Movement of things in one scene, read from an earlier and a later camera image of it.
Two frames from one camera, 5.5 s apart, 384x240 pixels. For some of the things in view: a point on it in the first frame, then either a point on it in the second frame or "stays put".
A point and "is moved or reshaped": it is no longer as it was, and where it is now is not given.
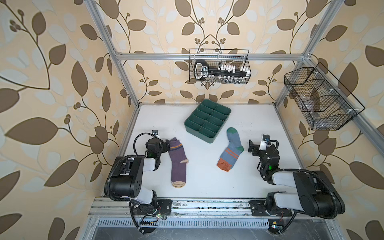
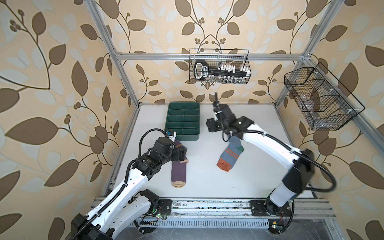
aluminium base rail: x=101 y=208 stays put
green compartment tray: x=207 y=120 is moved or reshaped
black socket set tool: x=224 y=73 stays put
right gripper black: x=256 y=148 → x=210 y=122
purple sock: x=179 y=161 stays put
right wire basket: x=326 y=104 stays put
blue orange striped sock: x=231 y=151 stays put
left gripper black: x=163 y=145 → x=177 y=157
